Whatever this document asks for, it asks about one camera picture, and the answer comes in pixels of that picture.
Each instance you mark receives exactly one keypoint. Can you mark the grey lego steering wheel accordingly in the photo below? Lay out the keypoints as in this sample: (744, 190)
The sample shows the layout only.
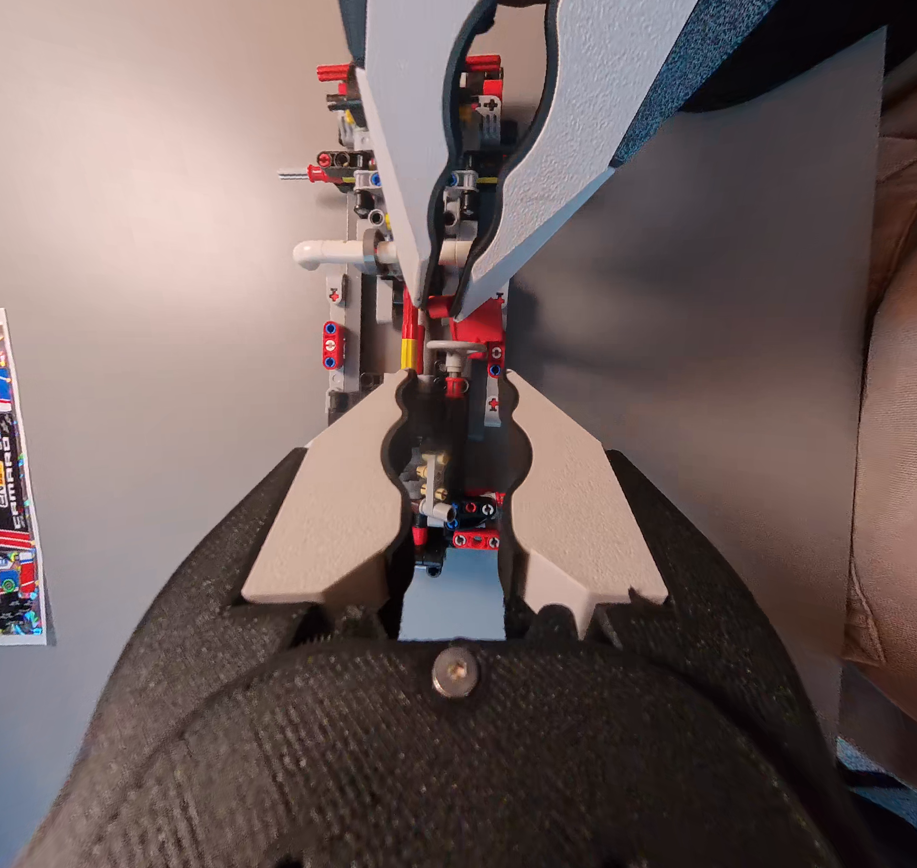
(455, 346)

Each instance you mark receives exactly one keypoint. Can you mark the lego car chassis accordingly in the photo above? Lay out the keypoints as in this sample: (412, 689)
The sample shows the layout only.
(372, 341)

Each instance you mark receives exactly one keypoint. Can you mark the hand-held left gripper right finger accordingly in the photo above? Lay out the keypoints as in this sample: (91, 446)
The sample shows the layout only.
(587, 524)

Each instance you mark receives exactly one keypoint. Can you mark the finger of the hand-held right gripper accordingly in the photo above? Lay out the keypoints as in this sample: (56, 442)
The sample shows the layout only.
(408, 130)
(580, 130)

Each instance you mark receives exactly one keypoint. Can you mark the holographic sticker sheet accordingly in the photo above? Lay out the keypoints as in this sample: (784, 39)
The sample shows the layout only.
(18, 524)

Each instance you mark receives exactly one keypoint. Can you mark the person's tan trousers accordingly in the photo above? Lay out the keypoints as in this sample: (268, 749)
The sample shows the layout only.
(888, 452)

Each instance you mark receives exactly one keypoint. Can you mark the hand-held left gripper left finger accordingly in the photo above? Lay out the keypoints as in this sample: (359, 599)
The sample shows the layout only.
(322, 524)

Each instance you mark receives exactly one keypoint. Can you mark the red lego seat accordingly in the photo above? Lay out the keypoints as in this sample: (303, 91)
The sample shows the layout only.
(480, 322)

